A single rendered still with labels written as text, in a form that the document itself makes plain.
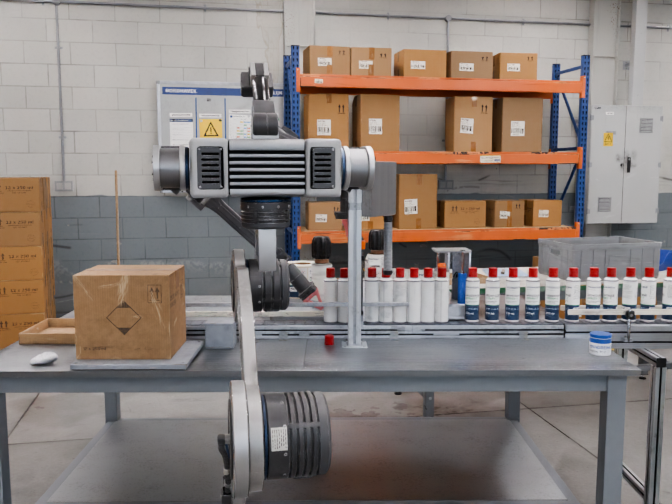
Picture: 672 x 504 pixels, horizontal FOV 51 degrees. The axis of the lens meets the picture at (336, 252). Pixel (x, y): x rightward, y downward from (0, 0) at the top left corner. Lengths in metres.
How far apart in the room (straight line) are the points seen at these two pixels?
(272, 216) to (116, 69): 5.26
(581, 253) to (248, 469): 3.13
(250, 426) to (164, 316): 0.90
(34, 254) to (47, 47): 2.26
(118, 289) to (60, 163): 4.78
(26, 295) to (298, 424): 4.34
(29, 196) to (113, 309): 3.34
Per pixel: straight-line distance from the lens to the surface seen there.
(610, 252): 4.40
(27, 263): 5.62
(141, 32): 7.04
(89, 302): 2.33
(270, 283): 1.86
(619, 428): 2.47
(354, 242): 2.43
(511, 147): 6.79
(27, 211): 5.60
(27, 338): 2.74
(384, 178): 2.47
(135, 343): 2.32
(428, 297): 2.62
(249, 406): 1.46
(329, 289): 2.59
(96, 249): 7.01
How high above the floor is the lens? 1.44
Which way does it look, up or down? 7 degrees down
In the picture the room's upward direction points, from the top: straight up
